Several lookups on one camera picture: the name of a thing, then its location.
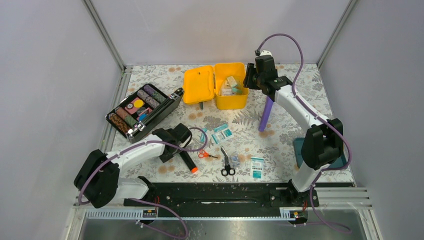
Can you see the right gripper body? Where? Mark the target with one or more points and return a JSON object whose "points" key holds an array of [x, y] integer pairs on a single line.
{"points": [[252, 80]]}

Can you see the boxed bandage pack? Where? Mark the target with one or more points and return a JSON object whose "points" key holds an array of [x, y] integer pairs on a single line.
{"points": [[232, 82]]}

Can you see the white blue medicine packet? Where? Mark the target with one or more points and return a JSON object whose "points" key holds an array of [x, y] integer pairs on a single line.
{"points": [[226, 92]]}

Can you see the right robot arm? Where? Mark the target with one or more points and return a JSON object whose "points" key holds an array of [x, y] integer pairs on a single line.
{"points": [[322, 144]]}

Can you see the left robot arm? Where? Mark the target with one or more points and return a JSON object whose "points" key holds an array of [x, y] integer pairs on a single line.
{"points": [[101, 178]]}

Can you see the yellow plastic kit box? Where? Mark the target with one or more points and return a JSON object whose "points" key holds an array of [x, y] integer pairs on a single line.
{"points": [[203, 84]]}

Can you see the purple cylindrical tube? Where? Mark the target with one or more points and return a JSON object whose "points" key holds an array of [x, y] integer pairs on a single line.
{"points": [[265, 114]]}

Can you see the teal gauze packet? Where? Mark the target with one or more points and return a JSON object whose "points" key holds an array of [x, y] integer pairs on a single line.
{"points": [[221, 134]]}

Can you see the small teal wrapped item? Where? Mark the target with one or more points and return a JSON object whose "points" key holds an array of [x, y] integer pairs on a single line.
{"points": [[203, 136]]}

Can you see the clear bag blue tape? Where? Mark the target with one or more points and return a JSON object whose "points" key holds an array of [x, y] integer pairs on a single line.
{"points": [[235, 161]]}

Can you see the teal dressing packet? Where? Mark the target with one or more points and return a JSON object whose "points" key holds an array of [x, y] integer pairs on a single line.
{"points": [[257, 167]]}

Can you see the black bandage shears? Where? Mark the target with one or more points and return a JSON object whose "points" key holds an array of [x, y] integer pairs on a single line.
{"points": [[227, 169]]}

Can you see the black flashlight orange tip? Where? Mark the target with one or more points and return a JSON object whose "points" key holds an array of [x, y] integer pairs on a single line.
{"points": [[188, 161]]}

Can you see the black poker chip case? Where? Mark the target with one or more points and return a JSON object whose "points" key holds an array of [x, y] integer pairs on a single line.
{"points": [[140, 112]]}

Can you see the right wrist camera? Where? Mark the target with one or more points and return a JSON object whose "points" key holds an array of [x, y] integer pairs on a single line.
{"points": [[264, 52]]}

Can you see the orange handled small scissors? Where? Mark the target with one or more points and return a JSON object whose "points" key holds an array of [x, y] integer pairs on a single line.
{"points": [[203, 154]]}

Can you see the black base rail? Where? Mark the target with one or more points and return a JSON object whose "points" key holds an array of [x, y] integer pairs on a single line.
{"points": [[230, 200]]}

